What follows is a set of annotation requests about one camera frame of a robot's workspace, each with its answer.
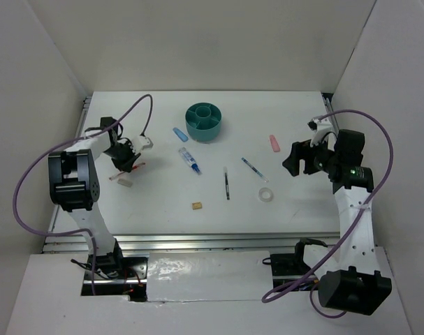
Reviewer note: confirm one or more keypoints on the aluminium rail frame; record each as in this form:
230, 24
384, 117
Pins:
156, 213

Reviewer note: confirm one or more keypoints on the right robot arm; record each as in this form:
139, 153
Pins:
349, 276

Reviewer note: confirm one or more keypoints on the teal round divided organizer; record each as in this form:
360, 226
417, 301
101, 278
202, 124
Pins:
203, 121

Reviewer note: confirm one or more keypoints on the pink eraser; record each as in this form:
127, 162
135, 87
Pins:
274, 144

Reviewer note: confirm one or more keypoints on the clear tape roll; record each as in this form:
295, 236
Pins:
265, 195

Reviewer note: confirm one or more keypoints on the blue eraser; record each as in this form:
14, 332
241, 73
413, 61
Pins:
182, 136

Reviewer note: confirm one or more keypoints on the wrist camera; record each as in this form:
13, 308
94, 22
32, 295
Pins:
141, 143
322, 128

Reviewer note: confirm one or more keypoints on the red pen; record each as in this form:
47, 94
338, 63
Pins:
133, 168

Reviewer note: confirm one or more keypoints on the small brown eraser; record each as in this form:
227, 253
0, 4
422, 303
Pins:
196, 205

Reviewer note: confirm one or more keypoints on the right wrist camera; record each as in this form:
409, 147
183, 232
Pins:
322, 128

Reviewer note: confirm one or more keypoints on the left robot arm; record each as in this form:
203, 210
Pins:
75, 187

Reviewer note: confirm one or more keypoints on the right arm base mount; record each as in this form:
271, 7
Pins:
287, 267

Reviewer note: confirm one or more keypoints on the clear glue bottle blue cap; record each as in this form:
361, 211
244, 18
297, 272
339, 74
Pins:
189, 160

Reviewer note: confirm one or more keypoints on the black pen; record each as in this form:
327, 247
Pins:
226, 183

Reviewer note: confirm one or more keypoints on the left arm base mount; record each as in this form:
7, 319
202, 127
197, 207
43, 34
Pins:
129, 281

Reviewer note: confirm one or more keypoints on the white beige eraser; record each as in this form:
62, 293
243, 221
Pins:
125, 182

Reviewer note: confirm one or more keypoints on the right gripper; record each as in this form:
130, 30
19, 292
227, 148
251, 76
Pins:
302, 150

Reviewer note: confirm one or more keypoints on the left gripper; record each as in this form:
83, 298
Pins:
127, 165

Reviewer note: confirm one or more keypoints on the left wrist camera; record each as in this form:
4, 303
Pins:
141, 143

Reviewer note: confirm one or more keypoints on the blue clear pen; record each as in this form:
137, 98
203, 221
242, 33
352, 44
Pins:
262, 176

